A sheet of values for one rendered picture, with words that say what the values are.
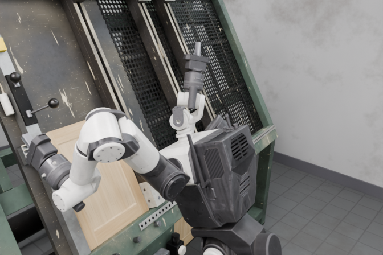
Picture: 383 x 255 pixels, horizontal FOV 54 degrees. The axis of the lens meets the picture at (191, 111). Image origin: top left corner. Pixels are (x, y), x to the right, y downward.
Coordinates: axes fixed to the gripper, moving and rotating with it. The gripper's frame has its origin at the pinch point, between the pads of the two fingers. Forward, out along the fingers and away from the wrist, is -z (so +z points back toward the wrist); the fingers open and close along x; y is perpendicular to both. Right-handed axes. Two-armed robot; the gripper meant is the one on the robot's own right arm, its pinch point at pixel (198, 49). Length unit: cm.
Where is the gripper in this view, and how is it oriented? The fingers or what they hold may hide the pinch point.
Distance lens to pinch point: 168.7
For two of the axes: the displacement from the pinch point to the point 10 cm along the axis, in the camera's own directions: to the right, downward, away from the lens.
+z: -1.2, 9.9, 0.4
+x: -8.9, -0.9, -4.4
